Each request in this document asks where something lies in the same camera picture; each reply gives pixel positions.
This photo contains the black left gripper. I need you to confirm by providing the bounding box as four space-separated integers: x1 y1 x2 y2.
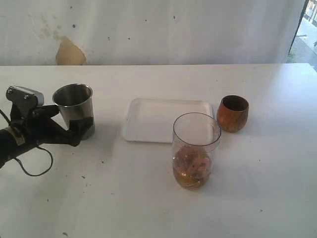
10 105 94 147

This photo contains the stainless steel cup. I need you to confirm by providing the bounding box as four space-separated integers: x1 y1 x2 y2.
52 83 94 128

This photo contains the clear plastic measuring cup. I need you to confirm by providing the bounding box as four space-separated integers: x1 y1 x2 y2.
172 112 222 190

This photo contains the brown wooden cup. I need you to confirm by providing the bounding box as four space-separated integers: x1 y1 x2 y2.
216 95 249 133

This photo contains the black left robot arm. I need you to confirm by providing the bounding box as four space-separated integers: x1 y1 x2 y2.
0 105 93 167

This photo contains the white rectangular tray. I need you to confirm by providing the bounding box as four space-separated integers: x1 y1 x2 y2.
122 98 213 143

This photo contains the white backdrop cloth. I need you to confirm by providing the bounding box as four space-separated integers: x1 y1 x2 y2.
0 0 305 65

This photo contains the brown food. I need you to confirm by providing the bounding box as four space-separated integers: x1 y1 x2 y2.
172 146 212 189

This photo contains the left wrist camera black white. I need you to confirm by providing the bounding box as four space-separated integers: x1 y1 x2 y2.
6 85 44 118

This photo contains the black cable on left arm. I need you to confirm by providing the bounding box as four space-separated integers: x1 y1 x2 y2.
0 109 53 177

